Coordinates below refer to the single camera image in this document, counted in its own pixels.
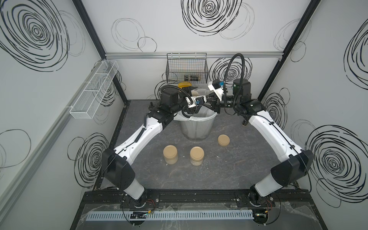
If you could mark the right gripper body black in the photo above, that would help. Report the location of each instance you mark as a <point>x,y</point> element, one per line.
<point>217,104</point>

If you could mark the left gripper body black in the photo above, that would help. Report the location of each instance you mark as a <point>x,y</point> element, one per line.
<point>182,103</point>

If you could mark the glass rice jar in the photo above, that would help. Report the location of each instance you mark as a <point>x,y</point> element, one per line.
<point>199,92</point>

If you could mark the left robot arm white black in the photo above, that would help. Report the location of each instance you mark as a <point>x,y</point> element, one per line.
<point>117,163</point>

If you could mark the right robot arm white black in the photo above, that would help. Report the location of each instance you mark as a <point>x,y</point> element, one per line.
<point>295,162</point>

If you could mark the left rice jar tan lid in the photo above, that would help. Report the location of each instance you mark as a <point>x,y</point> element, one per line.
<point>170,154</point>

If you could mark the rice jar tan lid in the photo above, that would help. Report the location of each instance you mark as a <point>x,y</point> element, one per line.
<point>196,156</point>
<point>170,154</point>

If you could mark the middle rice jar tan lid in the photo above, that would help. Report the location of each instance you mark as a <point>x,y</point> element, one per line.
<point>196,156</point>

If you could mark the white plastic bin liner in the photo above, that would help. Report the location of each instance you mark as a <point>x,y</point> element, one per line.
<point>203,114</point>

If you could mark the yellow toast slice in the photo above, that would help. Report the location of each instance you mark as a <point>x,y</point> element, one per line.
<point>184,84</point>

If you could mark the dark bottle in basket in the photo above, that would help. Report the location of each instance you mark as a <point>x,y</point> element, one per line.
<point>191,78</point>

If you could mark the metal mesh trash bin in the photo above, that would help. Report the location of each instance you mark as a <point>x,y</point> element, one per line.
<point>196,131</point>

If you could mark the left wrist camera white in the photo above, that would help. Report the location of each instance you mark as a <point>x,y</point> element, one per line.
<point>195,101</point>

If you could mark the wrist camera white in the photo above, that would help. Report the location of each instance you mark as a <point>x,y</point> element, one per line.
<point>216,86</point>
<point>195,101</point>

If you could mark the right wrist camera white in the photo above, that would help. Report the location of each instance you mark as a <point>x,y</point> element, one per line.
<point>216,86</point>

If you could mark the black wire wall basket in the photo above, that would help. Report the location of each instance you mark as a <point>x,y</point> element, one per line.
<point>177,68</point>

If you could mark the aluminium wall rail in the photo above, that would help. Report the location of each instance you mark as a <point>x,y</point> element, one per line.
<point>172,55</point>

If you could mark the white mesh wall shelf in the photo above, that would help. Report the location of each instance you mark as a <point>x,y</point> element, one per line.
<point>99,90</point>

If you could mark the white slotted cable duct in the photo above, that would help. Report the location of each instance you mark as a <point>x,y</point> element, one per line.
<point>170,215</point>

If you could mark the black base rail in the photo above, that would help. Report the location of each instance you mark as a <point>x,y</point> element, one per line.
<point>156,198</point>

